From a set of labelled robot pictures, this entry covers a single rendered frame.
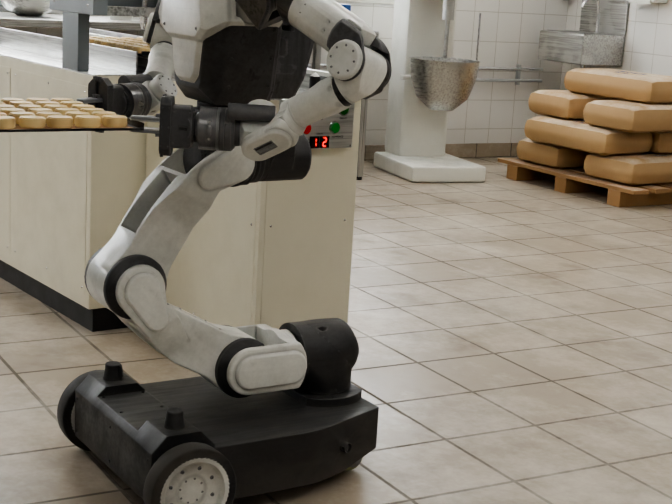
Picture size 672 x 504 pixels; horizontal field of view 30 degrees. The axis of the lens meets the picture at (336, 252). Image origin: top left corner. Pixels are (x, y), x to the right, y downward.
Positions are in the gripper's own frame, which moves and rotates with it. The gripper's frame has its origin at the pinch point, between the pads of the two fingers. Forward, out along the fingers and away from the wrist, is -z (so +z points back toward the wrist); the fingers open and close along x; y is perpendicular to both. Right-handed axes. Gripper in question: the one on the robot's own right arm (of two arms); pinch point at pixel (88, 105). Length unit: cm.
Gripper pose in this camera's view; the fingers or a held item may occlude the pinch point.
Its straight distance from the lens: 288.5
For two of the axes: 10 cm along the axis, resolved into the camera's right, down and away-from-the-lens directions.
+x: 0.6, -9.8, -2.1
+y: 8.8, 1.5, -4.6
